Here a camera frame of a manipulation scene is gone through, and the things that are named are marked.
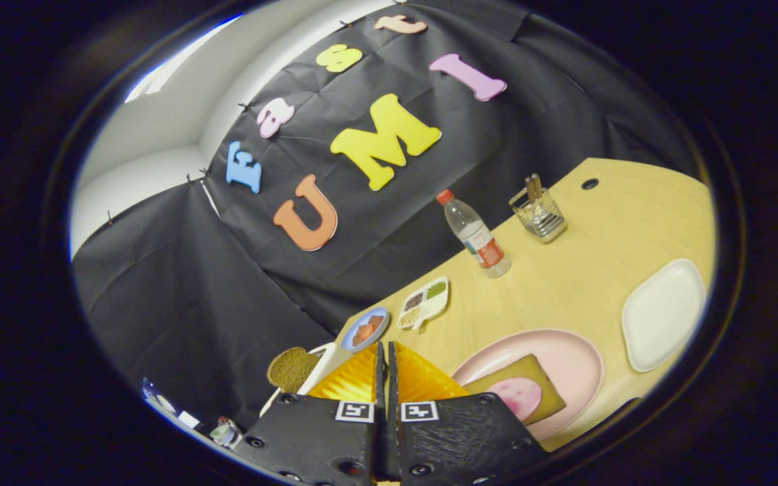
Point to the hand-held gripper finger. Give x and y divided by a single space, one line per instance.
380 385
392 385

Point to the brown bread slice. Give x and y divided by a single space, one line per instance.
291 369

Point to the red tomato pieces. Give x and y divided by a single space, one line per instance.
366 331

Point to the white toaster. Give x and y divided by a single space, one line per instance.
325 368

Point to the small blue plate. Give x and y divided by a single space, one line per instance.
379 316

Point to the white sectioned seed dish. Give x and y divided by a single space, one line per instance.
424 304

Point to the pink ham slice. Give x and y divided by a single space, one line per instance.
517 397

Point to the bread slice under ham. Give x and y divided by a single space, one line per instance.
531 368

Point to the small colourful object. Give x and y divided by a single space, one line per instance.
227 432

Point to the clear plastic water bottle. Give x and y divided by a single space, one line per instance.
480 243

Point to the pink round plate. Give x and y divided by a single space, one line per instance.
571 358

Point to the white and blue object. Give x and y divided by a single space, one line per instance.
166 405

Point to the white square plate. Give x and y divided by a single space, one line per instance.
662 317

